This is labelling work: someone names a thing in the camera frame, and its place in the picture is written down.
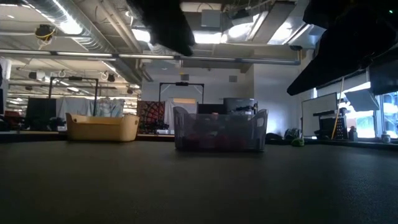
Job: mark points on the black monitor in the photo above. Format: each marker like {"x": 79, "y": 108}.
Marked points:
{"x": 211, "y": 108}
{"x": 40, "y": 113}

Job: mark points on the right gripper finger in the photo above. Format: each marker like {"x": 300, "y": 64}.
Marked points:
{"x": 335, "y": 67}

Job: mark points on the green pepper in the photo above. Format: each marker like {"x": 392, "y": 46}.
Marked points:
{"x": 297, "y": 142}

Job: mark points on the metal grater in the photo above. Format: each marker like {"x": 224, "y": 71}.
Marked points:
{"x": 341, "y": 127}

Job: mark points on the pale hanging cloth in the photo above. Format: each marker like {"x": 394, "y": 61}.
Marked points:
{"x": 81, "y": 107}

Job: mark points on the white board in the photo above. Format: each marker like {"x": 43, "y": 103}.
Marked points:
{"x": 319, "y": 113}

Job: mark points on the black camera rig frame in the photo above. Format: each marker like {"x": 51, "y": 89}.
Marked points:
{"x": 182, "y": 83}
{"x": 74, "y": 78}

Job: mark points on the dark bottle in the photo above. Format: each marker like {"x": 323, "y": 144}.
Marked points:
{"x": 353, "y": 133}

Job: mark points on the grey translucent plastic basket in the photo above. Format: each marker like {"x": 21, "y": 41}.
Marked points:
{"x": 217, "y": 127}

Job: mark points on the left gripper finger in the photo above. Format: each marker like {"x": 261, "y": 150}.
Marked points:
{"x": 177, "y": 37}

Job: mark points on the yellow plastic basket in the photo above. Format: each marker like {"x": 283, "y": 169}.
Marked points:
{"x": 102, "y": 130}

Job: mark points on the black aluminium table frame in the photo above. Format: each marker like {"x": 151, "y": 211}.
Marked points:
{"x": 31, "y": 138}

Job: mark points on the dark backpack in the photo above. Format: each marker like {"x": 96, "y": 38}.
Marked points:
{"x": 292, "y": 133}

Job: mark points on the small jar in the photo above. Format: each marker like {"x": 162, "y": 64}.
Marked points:
{"x": 385, "y": 136}

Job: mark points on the patterned tapestry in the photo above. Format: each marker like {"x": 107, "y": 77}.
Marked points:
{"x": 150, "y": 115}

